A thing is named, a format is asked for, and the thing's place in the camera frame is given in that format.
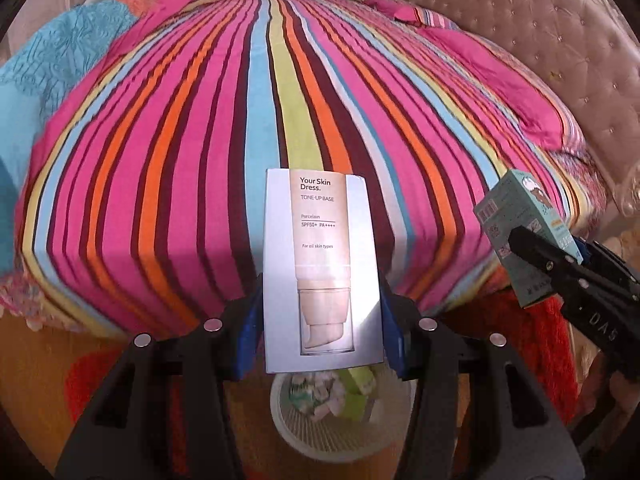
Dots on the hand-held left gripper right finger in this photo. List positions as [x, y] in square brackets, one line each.
[392, 340]

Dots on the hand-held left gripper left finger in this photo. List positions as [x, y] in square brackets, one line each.
[247, 342]

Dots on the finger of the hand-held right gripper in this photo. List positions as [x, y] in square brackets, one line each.
[542, 257]
[605, 257]

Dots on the teal box with bear print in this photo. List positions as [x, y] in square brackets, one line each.
[515, 210]

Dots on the lime green cardboard box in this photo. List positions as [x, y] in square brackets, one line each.
[357, 402]

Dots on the tissue pack with tree print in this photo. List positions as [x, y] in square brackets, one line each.
[315, 400]

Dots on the grey white cosmetic box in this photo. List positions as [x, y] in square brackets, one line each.
[325, 260]

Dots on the white plastic waste basket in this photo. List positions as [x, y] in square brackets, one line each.
[330, 440]

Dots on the red rug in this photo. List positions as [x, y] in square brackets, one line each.
[525, 340]

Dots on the striped bed sheet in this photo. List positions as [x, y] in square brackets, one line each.
[150, 185]

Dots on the pink quilt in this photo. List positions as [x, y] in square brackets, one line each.
[490, 75]

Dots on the tufted beige headboard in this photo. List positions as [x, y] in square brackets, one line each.
[550, 25]

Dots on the striped pink pillow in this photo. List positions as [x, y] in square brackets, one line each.
[415, 12]

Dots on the pink blanket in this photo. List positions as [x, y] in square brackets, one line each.
[150, 15]

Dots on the blue patterned blanket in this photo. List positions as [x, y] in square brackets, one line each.
[40, 70]

